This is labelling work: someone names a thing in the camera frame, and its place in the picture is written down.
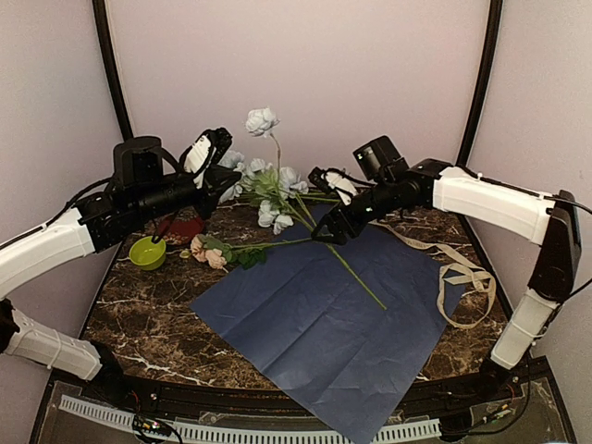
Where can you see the beige ribbon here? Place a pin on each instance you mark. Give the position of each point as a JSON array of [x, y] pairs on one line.
[[460, 272]]

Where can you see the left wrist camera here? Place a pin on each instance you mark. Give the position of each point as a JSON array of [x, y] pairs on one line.
[[208, 149]]

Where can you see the pink fake flower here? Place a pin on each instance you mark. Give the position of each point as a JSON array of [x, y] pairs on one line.
[[314, 195]]

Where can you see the blue wrapping paper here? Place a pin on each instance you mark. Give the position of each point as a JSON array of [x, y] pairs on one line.
[[304, 322]]

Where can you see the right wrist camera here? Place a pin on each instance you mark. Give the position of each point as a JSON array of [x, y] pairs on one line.
[[332, 180]]

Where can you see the green bowl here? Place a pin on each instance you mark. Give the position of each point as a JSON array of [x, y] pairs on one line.
[[148, 255]]

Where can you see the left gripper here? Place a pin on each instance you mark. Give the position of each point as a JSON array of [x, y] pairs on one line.
[[216, 178]]

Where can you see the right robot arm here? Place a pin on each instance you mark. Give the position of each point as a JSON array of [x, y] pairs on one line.
[[548, 222]]

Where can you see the white cable duct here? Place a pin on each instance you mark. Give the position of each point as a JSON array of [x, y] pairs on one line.
[[220, 428]]

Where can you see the red decorated plate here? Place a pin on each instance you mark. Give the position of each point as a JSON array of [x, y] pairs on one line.
[[181, 230]]

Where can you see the left black frame post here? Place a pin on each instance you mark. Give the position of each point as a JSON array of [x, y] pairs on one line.
[[108, 55]]

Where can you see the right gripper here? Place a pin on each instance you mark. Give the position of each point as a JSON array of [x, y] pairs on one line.
[[335, 220]]

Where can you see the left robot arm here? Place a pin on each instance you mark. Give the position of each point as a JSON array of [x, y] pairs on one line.
[[91, 225]]

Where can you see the right black frame post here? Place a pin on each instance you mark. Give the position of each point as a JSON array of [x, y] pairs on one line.
[[482, 82]]

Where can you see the light blue fake flower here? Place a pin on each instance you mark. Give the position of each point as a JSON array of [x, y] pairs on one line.
[[271, 188]]

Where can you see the black frame post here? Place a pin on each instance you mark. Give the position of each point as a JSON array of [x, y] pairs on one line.
[[108, 55], [482, 82]]

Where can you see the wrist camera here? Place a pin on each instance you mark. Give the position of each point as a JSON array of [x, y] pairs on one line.
[[332, 180], [208, 149]]

